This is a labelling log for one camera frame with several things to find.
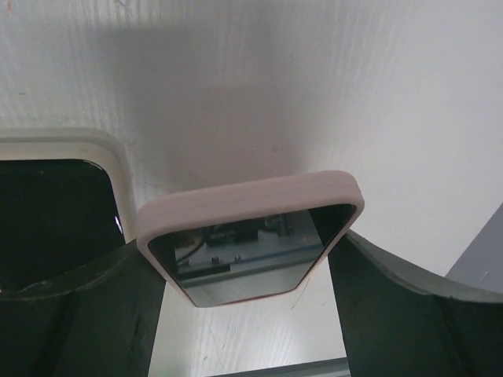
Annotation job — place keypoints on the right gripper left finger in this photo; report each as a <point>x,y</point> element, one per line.
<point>99,319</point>

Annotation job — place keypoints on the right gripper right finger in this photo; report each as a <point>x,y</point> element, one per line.
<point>398,319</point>

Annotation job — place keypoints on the pink phone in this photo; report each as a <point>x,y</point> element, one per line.
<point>241,242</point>
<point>66,199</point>

